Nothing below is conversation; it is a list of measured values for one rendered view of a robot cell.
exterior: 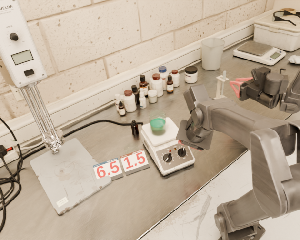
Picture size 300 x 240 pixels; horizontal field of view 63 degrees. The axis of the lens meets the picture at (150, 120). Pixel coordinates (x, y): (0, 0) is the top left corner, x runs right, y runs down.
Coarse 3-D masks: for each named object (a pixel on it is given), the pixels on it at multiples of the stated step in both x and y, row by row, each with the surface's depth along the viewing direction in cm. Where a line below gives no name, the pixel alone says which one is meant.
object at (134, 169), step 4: (144, 152) 90; (144, 164) 89; (148, 164) 89; (124, 168) 88; (132, 168) 88; (136, 168) 88; (140, 168) 88; (144, 168) 88; (128, 172) 87; (132, 172) 87
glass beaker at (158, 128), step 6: (150, 114) 88; (156, 114) 89; (162, 114) 88; (150, 120) 85; (156, 120) 83; (162, 120) 84; (150, 126) 87; (156, 126) 85; (162, 126) 86; (150, 132) 90; (156, 132) 87; (162, 132) 87
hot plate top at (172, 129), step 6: (168, 120) 95; (144, 126) 94; (168, 126) 92; (174, 126) 92; (144, 132) 92; (168, 132) 90; (174, 132) 89; (150, 138) 88; (156, 138) 88; (162, 138) 88; (168, 138) 87; (174, 138) 87; (156, 144) 86
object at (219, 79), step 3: (219, 78) 110; (219, 81) 111; (222, 81) 108; (219, 84) 112; (219, 87) 113; (219, 90) 115; (216, 93) 116; (219, 93) 116; (216, 96) 117; (219, 96) 117; (222, 96) 119
